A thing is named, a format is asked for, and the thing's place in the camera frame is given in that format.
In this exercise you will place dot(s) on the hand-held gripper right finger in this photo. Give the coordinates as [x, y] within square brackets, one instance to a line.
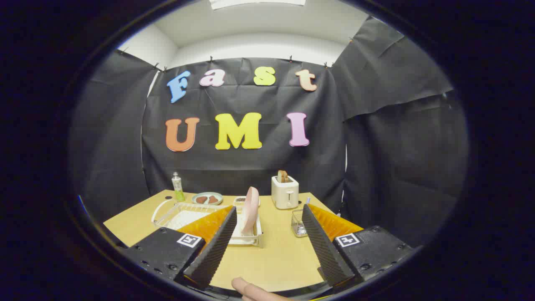
[324, 251]

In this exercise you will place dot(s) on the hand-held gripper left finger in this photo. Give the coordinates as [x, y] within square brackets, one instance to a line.
[215, 251]

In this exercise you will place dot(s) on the pink plate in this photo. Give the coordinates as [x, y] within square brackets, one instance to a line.
[250, 209]

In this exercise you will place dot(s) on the light green plate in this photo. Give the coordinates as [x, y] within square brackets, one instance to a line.
[207, 193]

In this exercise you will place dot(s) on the white plastic drip tray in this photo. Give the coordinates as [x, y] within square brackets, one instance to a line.
[184, 217]

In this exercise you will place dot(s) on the brown meat piece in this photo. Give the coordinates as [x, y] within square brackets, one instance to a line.
[202, 200]
[213, 200]

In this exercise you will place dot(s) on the white divided seed tray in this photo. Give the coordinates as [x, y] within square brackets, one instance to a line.
[239, 204]

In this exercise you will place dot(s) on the white toaster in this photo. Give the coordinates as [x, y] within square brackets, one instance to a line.
[284, 194]

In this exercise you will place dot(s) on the green liquid bottle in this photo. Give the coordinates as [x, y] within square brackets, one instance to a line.
[178, 190]

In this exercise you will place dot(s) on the brown toast slice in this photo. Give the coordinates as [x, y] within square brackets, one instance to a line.
[283, 176]

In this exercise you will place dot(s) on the black backdrop cloth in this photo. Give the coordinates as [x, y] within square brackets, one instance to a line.
[259, 167]

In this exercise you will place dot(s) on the white ceiling light panel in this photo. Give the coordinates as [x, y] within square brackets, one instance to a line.
[257, 3]

